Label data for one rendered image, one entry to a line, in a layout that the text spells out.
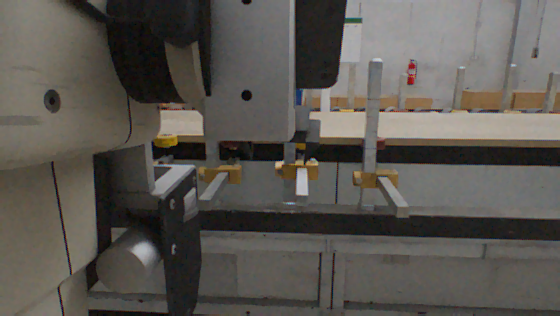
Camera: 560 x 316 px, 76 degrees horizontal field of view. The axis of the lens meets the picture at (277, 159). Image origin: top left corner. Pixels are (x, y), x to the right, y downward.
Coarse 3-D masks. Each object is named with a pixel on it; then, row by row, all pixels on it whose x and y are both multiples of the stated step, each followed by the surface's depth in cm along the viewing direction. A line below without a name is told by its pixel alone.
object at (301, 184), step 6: (300, 156) 127; (300, 168) 112; (306, 168) 112; (300, 174) 106; (306, 174) 106; (300, 180) 101; (306, 180) 101; (300, 186) 96; (306, 186) 96; (300, 192) 91; (306, 192) 91; (300, 198) 90; (306, 198) 90; (300, 204) 90; (306, 204) 90
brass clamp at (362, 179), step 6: (354, 174) 114; (360, 174) 113; (366, 174) 112; (372, 174) 112; (378, 174) 112; (384, 174) 112; (390, 174) 112; (396, 174) 112; (354, 180) 113; (360, 180) 112; (366, 180) 113; (372, 180) 113; (390, 180) 112; (396, 180) 112; (360, 186) 114; (366, 186) 113; (372, 186) 113; (396, 186) 112
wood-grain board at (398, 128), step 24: (168, 120) 169; (192, 120) 169; (336, 120) 169; (360, 120) 169; (384, 120) 169; (408, 120) 169; (432, 120) 169; (456, 120) 169; (480, 120) 169; (504, 120) 169; (528, 120) 169; (552, 120) 169; (336, 144) 132; (360, 144) 131; (408, 144) 130; (432, 144) 130; (456, 144) 129; (480, 144) 128; (504, 144) 128; (528, 144) 127; (552, 144) 127
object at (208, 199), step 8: (232, 160) 129; (216, 176) 111; (224, 176) 111; (216, 184) 103; (224, 184) 109; (208, 192) 97; (216, 192) 99; (200, 200) 92; (208, 200) 92; (216, 200) 99; (200, 208) 92; (208, 208) 92
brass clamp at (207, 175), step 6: (204, 168) 116; (210, 168) 115; (222, 168) 115; (228, 168) 115; (234, 168) 115; (240, 168) 117; (198, 174) 116; (204, 174) 116; (210, 174) 116; (216, 174) 115; (234, 174) 115; (240, 174) 117; (204, 180) 117; (210, 180) 116; (234, 180) 116; (240, 180) 117
